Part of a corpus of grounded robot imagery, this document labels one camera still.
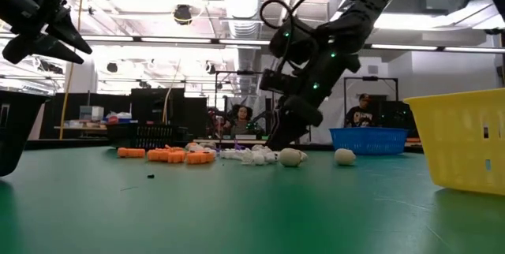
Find ribbed silver ceiling duct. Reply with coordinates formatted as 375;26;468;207
219;0;264;95

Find blue plastic slotted basket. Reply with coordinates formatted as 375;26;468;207
329;127;410;156

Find person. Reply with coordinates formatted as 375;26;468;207
223;105;256;136
346;92;376;128

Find black hanging ceiling dome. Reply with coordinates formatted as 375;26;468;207
172;4;194;26

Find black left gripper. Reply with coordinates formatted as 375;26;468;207
0;0;94;65

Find long ceiling tube light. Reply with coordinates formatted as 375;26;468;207
139;35;216;45
80;34;136;43
218;39;271;47
369;43;440;52
442;46;505;55

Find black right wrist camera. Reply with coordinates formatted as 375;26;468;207
258;68;303;96

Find white storage box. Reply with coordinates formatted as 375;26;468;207
78;105;106;122

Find yellow plastic slotted basket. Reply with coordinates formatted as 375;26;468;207
402;87;505;197

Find black plastic slotted basket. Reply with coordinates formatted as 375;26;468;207
105;122;179;151
0;90;51;177

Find black metal frame stand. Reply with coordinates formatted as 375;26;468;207
214;70;276;144
342;75;399;129

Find yellow hanging cable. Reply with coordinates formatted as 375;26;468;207
58;0;86;140

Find black partition cabinets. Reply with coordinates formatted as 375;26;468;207
39;87;209;141

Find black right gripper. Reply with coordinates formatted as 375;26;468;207
266;44;362;151

